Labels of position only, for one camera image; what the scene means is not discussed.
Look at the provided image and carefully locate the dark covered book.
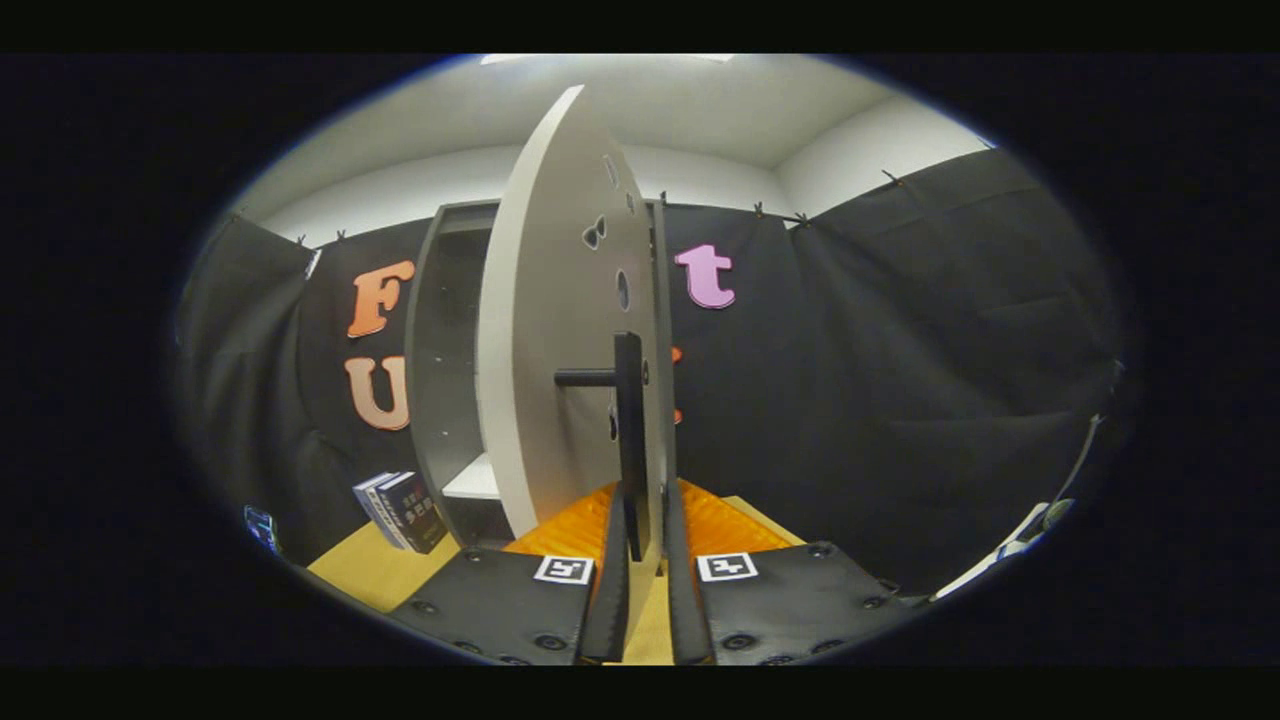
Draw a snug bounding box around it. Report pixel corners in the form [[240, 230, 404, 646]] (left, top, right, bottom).
[[378, 470, 448, 554]]

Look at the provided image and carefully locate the black backdrop cloth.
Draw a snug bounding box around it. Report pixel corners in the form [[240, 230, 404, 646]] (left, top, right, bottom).
[[178, 148, 1121, 596]]

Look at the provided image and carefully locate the black door handle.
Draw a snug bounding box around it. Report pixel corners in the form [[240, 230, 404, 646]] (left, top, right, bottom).
[[555, 332, 651, 563]]

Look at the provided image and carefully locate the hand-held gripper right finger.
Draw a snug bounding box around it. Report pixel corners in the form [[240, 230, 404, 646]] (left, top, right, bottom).
[[660, 478, 909, 667]]

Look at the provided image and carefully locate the white cabinet door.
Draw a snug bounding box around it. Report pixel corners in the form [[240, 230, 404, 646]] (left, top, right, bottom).
[[476, 85, 669, 581]]

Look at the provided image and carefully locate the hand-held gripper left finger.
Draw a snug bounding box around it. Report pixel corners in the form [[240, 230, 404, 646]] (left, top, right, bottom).
[[385, 483, 633, 666]]

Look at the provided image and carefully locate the ceiling light panel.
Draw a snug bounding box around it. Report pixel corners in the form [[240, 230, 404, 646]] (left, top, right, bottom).
[[480, 54, 736, 67]]

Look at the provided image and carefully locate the white and blue book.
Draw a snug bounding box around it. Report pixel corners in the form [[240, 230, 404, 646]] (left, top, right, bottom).
[[353, 473, 406, 551]]

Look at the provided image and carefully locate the dark grey cabinet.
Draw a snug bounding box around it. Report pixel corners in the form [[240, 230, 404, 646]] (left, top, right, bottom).
[[405, 198, 681, 549]]

